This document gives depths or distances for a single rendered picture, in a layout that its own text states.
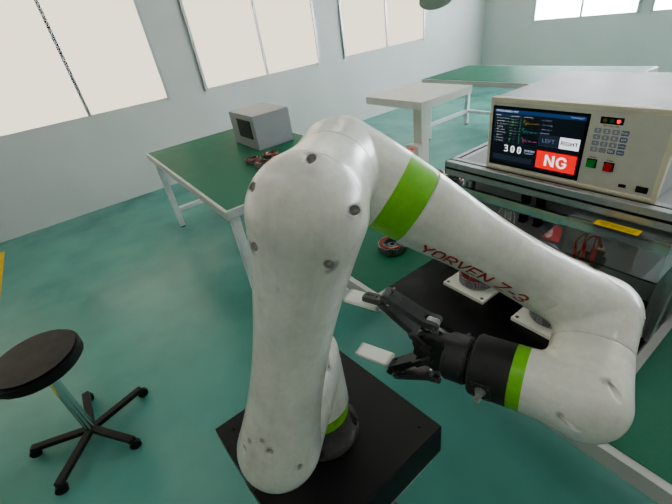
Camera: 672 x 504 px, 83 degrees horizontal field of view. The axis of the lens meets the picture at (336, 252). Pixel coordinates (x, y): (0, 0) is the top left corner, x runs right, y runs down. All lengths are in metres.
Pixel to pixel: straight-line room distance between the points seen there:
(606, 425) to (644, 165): 0.68
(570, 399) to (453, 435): 1.32
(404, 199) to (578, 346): 0.30
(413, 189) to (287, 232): 0.21
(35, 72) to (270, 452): 4.75
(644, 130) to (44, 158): 4.97
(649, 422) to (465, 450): 0.88
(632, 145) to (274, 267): 0.92
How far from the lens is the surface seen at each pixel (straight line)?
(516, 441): 1.89
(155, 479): 2.05
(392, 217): 0.49
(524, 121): 1.20
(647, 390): 1.18
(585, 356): 0.59
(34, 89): 5.06
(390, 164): 0.48
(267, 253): 0.35
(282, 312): 0.39
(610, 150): 1.12
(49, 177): 5.18
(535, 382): 0.58
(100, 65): 5.09
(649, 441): 1.09
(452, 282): 1.31
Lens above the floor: 1.58
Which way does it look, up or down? 32 degrees down
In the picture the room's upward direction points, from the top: 9 degrees counter-clockwise
